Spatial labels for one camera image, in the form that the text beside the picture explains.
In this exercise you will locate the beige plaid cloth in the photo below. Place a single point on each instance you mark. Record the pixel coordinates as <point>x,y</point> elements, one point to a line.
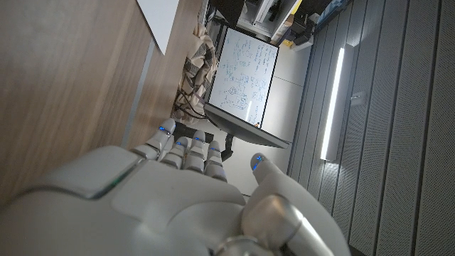
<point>199,67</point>

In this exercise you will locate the whiteboard with blue writing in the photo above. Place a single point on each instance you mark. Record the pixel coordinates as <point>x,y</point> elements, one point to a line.
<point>241,74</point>

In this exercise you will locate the long white light strip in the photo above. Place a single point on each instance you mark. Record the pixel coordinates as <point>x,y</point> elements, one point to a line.
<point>332,106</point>

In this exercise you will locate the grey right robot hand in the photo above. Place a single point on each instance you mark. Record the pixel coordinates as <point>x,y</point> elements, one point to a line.
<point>160,213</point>

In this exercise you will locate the white paper sheet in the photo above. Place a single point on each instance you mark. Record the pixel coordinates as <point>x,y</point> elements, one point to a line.
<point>161,17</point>

